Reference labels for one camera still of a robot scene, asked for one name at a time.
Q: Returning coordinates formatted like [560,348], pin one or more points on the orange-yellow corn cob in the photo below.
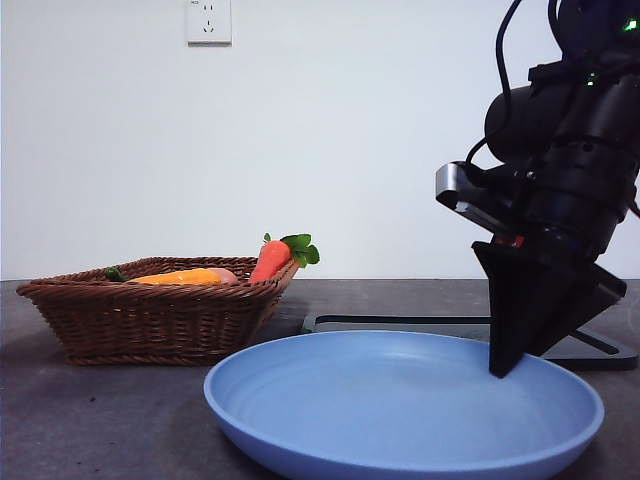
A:
[175,277]

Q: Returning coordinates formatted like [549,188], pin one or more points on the brown egg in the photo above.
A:
[229,276]

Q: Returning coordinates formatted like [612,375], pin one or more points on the brown wicker basket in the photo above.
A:
[150,320]

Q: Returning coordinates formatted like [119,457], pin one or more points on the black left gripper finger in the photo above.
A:
[510,310]

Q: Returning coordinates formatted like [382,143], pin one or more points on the blue round plate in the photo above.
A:
[375,410]

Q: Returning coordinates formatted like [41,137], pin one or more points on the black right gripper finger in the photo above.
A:
[560,315]

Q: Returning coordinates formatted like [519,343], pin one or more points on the black rectangular tray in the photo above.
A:
[600,359]

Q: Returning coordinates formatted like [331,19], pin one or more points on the white wall socket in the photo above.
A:
[209,25]

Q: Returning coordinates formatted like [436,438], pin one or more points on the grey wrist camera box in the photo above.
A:
[450,182]

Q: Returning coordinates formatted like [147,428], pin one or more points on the dark green vegetable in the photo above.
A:
[114,274]

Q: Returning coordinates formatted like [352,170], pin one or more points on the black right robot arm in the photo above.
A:
[575,200]

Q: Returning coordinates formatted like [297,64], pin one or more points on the orange carrot with green leaves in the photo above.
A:
[270,260]

